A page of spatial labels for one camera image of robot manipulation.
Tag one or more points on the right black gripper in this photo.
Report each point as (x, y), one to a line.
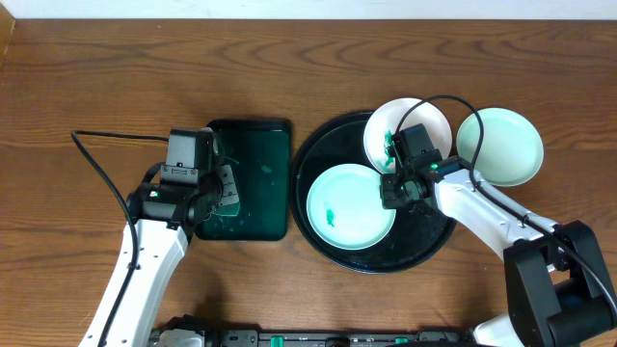
(389, 200)

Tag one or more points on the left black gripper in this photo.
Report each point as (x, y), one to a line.
(227, 188)

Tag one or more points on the green scrubbing sponge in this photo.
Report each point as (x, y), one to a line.
(229, 210)

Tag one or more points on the pale green plate front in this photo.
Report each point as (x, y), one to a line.
(345, 210)

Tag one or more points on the pale green plate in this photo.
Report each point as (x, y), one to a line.
(345, 210)
(512, 151)

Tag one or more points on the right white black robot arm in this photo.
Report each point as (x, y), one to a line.
(558, 289)

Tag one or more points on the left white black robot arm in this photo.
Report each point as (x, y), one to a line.
(163, 218)

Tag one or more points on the round black serving tray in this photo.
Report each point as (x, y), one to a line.
(417, 232)

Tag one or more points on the black rectangular water tray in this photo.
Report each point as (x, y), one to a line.
(260, 154)

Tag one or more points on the white plate green stain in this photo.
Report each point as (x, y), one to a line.
(383, 122)

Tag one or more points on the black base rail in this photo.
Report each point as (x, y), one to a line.
(252, 338)

